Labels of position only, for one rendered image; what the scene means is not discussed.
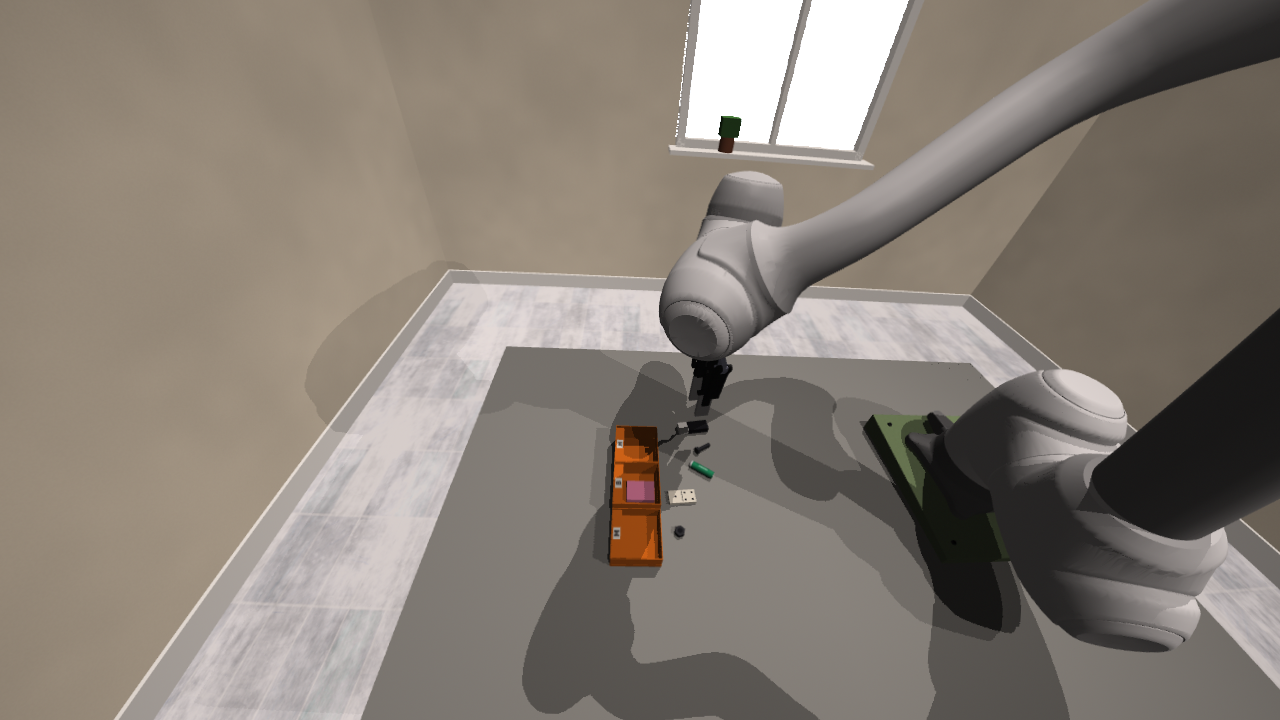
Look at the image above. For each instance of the black and white eraser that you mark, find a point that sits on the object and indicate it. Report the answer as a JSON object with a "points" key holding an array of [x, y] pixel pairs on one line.
{"points": [[692, 427]]}

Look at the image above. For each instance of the orange rack of bins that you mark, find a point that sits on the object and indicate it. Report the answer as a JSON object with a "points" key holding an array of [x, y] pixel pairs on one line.
{"points": [[636, 534]]}

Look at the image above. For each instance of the white domino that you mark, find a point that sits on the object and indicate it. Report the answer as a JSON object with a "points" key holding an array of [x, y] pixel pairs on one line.
{"points": [[677, 497]]}

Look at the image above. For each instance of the pink rectangular block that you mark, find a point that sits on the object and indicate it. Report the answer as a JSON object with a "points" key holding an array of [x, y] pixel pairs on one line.
{"points": [[640, 491]]}

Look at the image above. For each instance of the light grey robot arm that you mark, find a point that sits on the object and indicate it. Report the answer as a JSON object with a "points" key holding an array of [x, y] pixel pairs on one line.
{"points": [[1113, 551]]}

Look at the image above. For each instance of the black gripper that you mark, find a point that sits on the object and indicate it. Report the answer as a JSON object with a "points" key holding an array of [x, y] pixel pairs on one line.
{"points": [[708, 381]]}

